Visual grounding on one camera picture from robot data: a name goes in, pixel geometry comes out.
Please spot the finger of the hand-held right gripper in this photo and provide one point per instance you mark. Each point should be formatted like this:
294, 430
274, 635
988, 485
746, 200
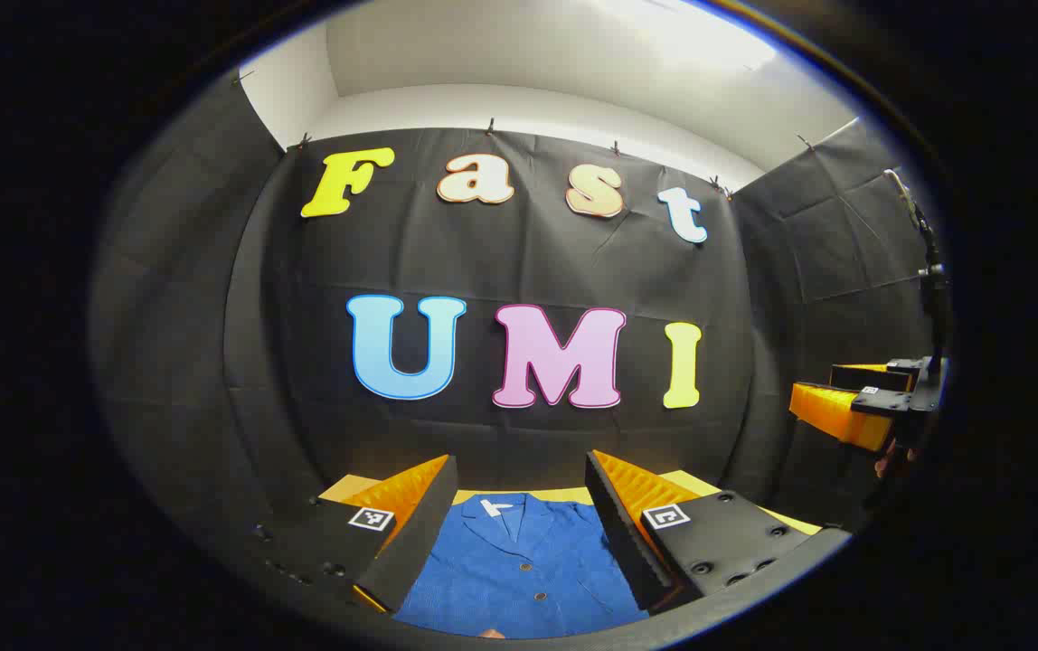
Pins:
835, 414
867, 375

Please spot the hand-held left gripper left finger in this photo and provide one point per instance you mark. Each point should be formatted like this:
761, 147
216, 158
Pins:
424, 524

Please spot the blue button shirt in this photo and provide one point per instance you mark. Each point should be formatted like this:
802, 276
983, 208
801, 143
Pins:
519, 579

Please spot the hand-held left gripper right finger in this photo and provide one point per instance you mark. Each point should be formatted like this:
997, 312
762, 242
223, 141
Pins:
617, 524

